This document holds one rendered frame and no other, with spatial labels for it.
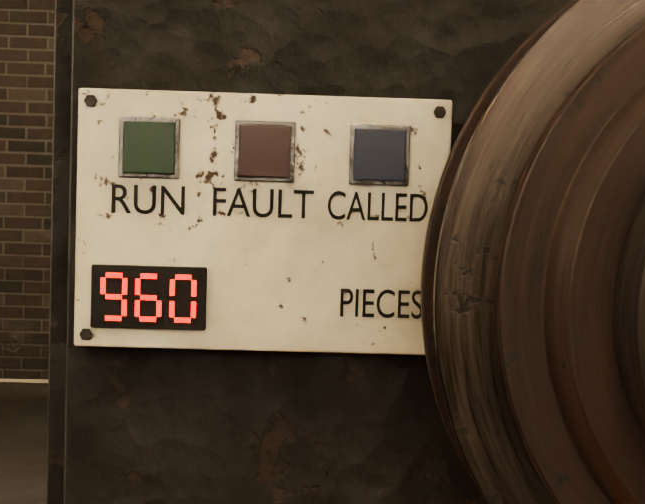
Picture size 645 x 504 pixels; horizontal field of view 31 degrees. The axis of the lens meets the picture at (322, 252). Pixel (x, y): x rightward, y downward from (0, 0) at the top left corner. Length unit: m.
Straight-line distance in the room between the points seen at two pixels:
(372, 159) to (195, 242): 0.14
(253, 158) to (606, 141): 0.25
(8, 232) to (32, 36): 1.15
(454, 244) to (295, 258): 0.16
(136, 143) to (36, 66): 6.16
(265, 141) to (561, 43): 0.22
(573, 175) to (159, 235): 0.30
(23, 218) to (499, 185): 6.33
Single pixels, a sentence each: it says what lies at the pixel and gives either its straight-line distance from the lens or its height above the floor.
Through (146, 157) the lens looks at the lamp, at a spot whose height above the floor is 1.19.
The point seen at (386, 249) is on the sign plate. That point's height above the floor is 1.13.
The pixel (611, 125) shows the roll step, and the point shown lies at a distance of 0.67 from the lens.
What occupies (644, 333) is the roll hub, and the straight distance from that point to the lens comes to 0.62.
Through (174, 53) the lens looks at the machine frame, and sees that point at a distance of 0.83.
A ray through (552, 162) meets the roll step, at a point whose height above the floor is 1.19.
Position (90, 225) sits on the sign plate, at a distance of 0.81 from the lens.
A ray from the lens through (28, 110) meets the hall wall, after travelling 6.95.
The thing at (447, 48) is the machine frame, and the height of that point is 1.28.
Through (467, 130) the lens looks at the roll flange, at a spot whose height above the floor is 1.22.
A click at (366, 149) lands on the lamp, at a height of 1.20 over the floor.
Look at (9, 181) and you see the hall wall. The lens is 6.96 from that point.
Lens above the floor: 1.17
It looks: 3 degrees down
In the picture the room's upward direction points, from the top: 2 degrees clockwise
